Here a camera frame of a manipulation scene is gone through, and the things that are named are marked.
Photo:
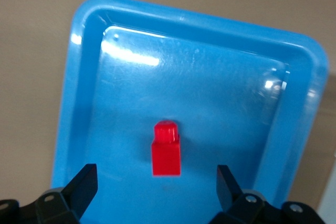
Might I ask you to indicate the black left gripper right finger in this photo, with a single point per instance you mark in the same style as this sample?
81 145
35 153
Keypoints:
231 197

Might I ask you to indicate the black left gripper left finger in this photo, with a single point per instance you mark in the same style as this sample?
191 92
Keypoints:
78 192

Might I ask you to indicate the red toy block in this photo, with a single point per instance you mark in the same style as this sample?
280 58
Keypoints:
166 158

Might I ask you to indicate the blue plastic tray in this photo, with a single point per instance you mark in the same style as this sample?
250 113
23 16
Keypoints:
210 90

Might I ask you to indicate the large table cover mat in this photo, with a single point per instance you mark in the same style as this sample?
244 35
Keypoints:
26 51

